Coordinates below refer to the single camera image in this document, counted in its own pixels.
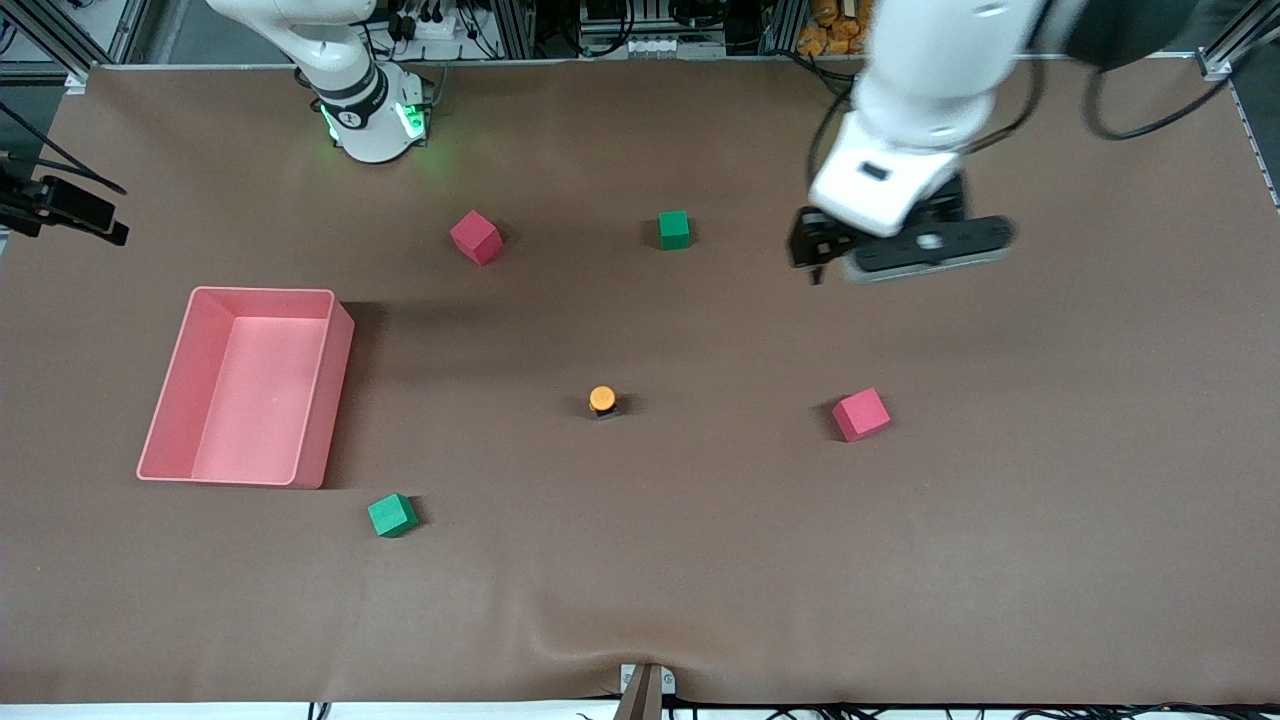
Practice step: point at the orange push button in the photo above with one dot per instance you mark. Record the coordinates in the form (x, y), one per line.
(602, 397)

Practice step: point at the green foam cube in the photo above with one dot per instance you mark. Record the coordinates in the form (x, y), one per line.
(674, 230)
(392, 516)

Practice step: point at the brown table cover mat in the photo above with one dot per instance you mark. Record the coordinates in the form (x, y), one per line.
(640, 560)

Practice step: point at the pink plastic bin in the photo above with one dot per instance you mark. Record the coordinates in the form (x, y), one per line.
(250, 400)

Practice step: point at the aluminium frame corner post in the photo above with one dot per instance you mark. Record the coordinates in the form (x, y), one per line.
(1218, 68)
(125, 30)

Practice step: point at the white terminal block device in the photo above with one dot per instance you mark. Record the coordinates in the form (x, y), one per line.
(670, 46)

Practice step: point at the orange packaged goods pile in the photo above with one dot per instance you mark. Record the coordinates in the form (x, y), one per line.
(830, 30)

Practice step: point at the metal clamp bracket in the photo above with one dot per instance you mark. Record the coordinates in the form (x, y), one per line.
(640, 695)

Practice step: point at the pink foam cube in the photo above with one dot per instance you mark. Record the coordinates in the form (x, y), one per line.
(475, 238)
(860, 415)

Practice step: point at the white power strip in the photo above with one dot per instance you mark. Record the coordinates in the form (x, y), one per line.
(430, 28)

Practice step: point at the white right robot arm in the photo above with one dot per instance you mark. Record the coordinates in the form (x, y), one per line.
(365, 120)

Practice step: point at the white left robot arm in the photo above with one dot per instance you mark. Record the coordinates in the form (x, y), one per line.
(940, 60)

